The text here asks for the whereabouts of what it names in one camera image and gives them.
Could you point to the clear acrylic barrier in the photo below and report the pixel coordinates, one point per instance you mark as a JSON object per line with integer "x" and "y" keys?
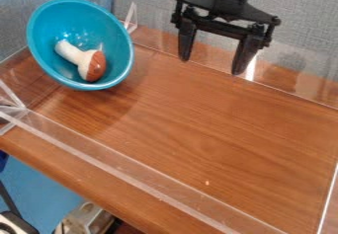
{"x": 185, "y": 150}

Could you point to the grey box under table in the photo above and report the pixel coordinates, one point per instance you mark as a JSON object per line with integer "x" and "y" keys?
{"x": 86, "y": 219}

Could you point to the black and white chair part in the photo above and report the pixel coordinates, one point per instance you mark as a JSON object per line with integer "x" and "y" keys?
{"x": 12, "y": 223}

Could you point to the brown and white toy mushroom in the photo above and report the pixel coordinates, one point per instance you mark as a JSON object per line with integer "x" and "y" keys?
{"x": 89, "y": 61}

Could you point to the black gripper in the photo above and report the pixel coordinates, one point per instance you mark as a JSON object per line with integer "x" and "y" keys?
{"x": 228, "y": 18}

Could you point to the blue plastic bowl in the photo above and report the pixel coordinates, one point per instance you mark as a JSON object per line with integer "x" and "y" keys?
{"x": 89, "y": 28}

